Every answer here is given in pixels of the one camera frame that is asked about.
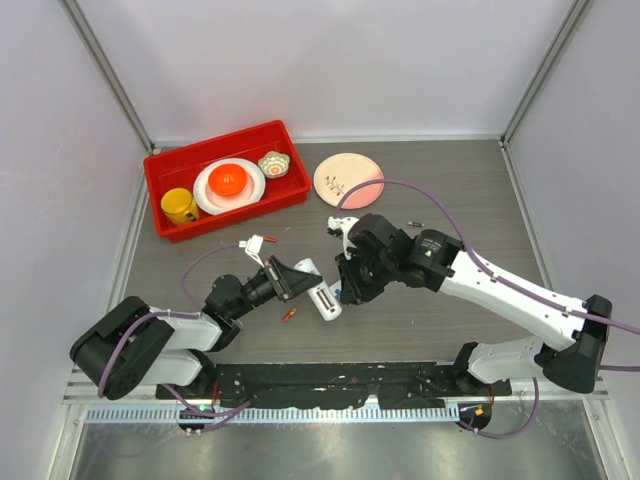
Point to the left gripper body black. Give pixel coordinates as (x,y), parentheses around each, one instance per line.
(262,288)

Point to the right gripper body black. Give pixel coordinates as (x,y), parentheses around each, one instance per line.
(367,278)

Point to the white remote control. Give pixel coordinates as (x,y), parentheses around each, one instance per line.
(321,295)

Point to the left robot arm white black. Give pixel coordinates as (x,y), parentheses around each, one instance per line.
(136,345)

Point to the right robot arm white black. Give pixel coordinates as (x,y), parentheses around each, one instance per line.
(566,342)

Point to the white paper plate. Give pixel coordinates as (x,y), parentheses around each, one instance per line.
(214,204)

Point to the pink beige plate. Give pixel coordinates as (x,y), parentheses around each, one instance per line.
(339,173)

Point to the orange bowl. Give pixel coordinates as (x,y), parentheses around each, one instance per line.
(228,179)

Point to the small patterned flower bowl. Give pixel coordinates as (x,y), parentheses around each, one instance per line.
(274,164)

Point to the yellow mug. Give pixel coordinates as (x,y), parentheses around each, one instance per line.
(179,206)

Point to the red plastic bin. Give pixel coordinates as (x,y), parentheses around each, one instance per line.
(179,168)

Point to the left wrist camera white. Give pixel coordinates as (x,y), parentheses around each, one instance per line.
(252,248)

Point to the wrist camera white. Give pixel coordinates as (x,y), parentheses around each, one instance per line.
(252,248)
(339,227)

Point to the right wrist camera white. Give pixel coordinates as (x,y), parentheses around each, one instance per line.
(339,227)

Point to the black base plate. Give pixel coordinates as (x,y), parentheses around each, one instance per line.
(397,385)

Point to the slotted cable duct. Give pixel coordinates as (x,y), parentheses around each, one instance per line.
(173,413)

